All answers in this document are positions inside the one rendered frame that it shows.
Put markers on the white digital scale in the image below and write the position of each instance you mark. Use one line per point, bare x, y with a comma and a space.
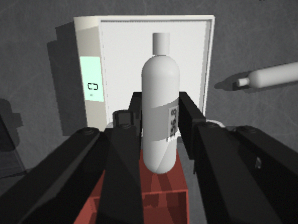
113, 49

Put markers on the red open box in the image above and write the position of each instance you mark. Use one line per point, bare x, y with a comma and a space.
164, 196

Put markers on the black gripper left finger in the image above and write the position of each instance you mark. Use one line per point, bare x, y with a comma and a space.
54, 191

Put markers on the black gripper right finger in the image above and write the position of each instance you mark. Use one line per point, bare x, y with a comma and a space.
231, 192

